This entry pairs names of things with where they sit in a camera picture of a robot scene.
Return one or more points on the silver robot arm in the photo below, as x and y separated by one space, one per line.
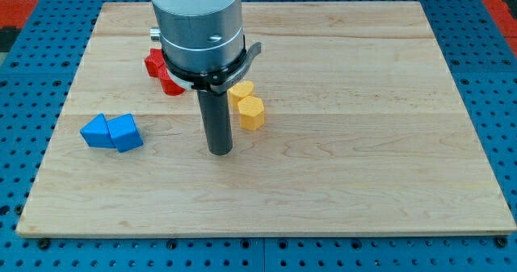
200 35

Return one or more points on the yellow hexagon block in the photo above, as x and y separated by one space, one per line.
251 113

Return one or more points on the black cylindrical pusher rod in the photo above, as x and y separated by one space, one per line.
214 110

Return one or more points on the red block front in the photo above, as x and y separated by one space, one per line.
169 87

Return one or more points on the red block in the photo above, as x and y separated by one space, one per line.
169 87
154 62

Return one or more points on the wooden board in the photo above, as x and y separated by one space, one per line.
365 134

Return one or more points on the red block rear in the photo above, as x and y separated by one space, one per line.
154 62

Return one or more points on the blue cube block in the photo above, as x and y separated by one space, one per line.
124 133

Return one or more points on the blue triangle block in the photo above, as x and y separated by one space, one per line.
96 133

